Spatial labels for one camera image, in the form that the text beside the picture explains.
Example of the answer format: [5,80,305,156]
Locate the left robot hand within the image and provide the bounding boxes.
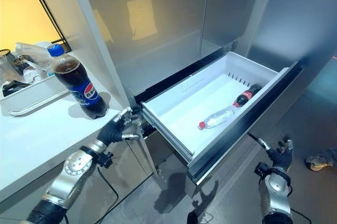
[96,106,144,147]

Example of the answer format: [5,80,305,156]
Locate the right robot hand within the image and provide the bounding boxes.
[256,137,294,172]

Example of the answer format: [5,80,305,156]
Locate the white refrigerator drawer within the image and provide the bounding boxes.
[133,51,304,183]

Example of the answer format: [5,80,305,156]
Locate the silver refrigerator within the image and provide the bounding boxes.
[65,0,337,182]

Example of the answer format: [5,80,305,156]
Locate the person's foot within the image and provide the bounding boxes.
[304,148,337,172]

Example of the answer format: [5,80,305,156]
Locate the Pepsi cola bottle blue cap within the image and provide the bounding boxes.
[47,44,110,120]

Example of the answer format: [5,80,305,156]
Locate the Coca-Cola bottle red label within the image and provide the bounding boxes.
[232,83,263,109]

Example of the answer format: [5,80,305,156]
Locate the clear water bottle red cap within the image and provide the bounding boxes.
[197,104,241,132]

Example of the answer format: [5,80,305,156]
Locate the white plastic tray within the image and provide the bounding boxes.
[0,74,70,117]

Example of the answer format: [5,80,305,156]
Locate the dark item in tray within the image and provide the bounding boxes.
[2,81,30,96]

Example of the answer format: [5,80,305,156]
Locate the dark robot foot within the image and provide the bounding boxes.
[186,210,199,224]

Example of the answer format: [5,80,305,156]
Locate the clear plastic bag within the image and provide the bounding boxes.
[15,41,54,73]

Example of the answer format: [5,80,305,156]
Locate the clear drinking glass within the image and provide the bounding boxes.
[0,48,19,83]

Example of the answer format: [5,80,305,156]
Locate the black cable at left wrist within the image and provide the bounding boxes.
[96,164,120,210]

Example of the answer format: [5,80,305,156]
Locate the black metal frame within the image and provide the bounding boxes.
[0,0,72,52]

